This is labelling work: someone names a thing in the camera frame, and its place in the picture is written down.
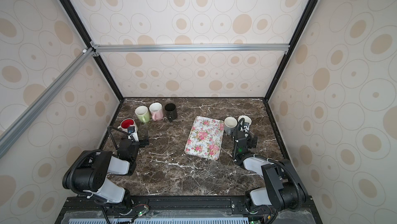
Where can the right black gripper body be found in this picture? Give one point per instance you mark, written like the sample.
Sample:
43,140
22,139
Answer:
253,144

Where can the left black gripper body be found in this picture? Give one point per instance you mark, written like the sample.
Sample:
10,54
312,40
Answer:
135,147

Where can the grey ceramic mug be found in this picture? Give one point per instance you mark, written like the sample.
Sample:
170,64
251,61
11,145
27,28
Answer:
230,124

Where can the dark green ceramic mug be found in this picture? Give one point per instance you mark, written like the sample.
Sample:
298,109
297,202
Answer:
244,119

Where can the white ceramic mug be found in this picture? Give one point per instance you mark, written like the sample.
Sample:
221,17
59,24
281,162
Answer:
127,123

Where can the light green ceramic mug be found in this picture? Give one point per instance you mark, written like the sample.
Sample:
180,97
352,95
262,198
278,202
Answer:
143,114

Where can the pink ceramic mug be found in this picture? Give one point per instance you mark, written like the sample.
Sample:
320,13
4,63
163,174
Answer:
156,111

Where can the black metal cup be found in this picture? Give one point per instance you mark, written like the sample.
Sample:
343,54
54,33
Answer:
171,112

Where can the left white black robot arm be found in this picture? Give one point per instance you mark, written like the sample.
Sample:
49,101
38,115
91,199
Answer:
88,174

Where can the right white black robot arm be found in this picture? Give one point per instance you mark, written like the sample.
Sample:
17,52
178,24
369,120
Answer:
283,190

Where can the floral rectangular serving tray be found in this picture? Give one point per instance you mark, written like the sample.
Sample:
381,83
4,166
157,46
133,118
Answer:
205,138

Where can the green circuit board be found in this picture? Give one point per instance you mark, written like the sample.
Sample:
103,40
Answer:
139,210

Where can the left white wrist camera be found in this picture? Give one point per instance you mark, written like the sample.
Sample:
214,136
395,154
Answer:
132,133

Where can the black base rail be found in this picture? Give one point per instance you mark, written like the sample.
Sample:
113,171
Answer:
184,210

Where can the back aluminium frame bar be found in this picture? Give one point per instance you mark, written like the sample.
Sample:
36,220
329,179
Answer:
192,48

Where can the aluminium frame bar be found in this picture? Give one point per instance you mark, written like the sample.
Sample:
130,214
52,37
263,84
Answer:
192,48
19,126

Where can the left aluminium frame bar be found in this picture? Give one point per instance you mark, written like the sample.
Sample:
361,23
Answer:
19,126

